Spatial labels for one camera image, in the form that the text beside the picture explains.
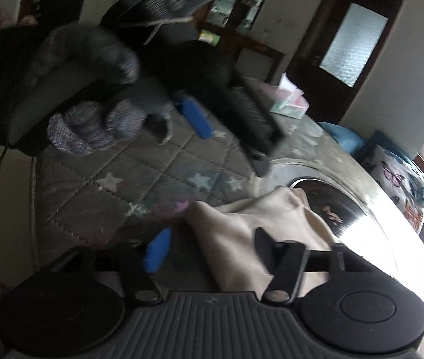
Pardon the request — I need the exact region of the quilted grey star tablecloth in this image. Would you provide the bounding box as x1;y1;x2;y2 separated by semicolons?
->
30;74;424;322

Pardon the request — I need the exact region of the butterfly print pillow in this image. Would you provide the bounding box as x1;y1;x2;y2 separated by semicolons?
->
362;145;424;233

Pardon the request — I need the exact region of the light blue cushion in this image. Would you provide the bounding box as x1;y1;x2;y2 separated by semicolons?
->
319;121;365;155

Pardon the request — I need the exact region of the dark wooden door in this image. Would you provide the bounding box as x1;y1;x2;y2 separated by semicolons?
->
287;0;404;124

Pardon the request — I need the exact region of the grey knit gloved left hand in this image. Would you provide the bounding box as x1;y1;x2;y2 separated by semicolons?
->
0;24;173;156

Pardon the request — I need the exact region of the pink tissue box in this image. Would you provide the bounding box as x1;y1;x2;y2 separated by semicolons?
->
270;73;309;119

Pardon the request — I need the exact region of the round black induction cooktop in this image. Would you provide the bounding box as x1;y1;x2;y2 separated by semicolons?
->
250;158;387;247

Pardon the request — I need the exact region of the beige cream garment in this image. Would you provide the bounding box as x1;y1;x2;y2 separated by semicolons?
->
185;186;338;297

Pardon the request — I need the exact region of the wooden display cabinet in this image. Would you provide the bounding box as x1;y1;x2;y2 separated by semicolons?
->
196;0;285;83

